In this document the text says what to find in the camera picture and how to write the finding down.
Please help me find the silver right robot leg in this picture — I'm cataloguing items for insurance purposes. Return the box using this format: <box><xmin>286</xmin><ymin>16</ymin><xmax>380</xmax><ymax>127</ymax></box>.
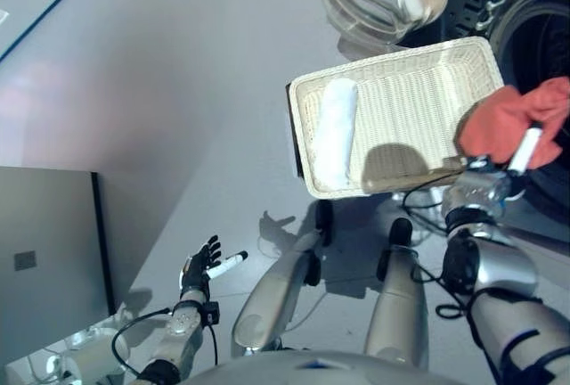
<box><xmin>363</xmin><ymin>217</ymin><xmax>431</xmax><ymax>371</ymax></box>

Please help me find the white cylinder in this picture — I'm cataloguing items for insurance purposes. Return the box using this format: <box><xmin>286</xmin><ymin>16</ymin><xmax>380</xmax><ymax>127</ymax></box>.
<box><xmin>44</xmin><ymin>313</ymin><xmax>131</xmax><ymax>385</ymax></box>

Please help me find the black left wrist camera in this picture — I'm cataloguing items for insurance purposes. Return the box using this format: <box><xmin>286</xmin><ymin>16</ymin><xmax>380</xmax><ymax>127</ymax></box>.
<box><xmin>202</xmin><ymin>302</ymin><xmax>221</xmax><ymax>326</ymax></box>

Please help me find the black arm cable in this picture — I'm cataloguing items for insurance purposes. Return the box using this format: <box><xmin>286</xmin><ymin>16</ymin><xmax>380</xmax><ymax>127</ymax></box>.
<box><xmin>110</xmin><ymin>307</ymin><xmax>220</xmax><ymax>378</ymax></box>
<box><xmin>399</xmin><ymin>183</ymin><xmax>474</xmax><ymax>320</ymax></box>

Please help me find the grey label plate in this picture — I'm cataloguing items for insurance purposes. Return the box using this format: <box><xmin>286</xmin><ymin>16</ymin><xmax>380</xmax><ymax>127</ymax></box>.
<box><xmin>13</xmin><ymin>250</ymin><xmax>38</xmax><ymax>272</ymax></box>

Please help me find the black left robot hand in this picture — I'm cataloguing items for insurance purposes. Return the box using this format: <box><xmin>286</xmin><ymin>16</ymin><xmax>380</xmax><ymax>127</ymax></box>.
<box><xmin>179</xmin><ymin>235</ymin><xmax>249</xmax><ymax>300</ymax></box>

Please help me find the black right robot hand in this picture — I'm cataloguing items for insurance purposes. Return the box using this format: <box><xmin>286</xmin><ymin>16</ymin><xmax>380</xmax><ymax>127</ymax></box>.
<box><xmin>465</xmin><ymin>120</ymin><xmax>544</xmax><ymax>177</ymax></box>

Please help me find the grey washing machine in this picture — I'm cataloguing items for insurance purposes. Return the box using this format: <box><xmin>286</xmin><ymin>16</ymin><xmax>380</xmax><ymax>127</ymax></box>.
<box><xmin>438</xmin><ymin>0</ymin><xmax>570</xmax><ymax>243</ymax></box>

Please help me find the white cloth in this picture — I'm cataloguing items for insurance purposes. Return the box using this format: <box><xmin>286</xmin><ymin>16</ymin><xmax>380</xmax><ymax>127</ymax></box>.
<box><xmin>314</xmin><ymin>79</ymin><xmax>360</xmax><ymax>190</ymax></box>

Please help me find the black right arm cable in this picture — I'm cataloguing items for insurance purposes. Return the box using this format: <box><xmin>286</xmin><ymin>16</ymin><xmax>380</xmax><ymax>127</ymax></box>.
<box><xmin>399</xmin><ymin>183</ymin><xmax>474</xmax><ymax>320</ymax></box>

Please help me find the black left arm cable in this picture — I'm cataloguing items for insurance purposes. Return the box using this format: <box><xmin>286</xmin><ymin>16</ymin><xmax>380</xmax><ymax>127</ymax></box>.
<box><xmin>110</xmin><ymin>307</ymin><xmax>220</xmax><ymax>378</ymax></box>

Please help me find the cream wicker basket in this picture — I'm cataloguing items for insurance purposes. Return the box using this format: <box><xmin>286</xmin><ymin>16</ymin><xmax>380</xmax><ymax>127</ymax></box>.
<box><xmin>288</xmin><ymin>36</ymin><xmax>508</xmax><ymax>201</ymax></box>

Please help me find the dark thin edge strip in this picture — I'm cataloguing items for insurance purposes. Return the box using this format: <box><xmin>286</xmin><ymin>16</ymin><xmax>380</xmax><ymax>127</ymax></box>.
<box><xmin>0</xmin><ymin>0</ymin><xmax>107</xmax><ymax>64</ymax></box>

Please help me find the thin grey floor cable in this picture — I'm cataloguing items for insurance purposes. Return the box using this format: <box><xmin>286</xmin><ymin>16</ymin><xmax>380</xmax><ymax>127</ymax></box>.
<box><xmin>283</xmin><ymin>291</ymin><xmax>330</xmax><ymax>332</ymax></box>

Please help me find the red cloth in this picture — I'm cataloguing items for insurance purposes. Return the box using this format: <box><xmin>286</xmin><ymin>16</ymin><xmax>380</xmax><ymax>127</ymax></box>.
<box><xmin>457</xmin><ymin>76</ymin><xmax>570</xmax><ymax>171</ymax></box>

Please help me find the silver robot torso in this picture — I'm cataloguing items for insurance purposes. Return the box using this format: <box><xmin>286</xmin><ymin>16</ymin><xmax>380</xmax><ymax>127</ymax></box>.
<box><xmin>186</xmin><ymin>348</ymin><xmax>482</xmax><ymax>385</ymax></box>

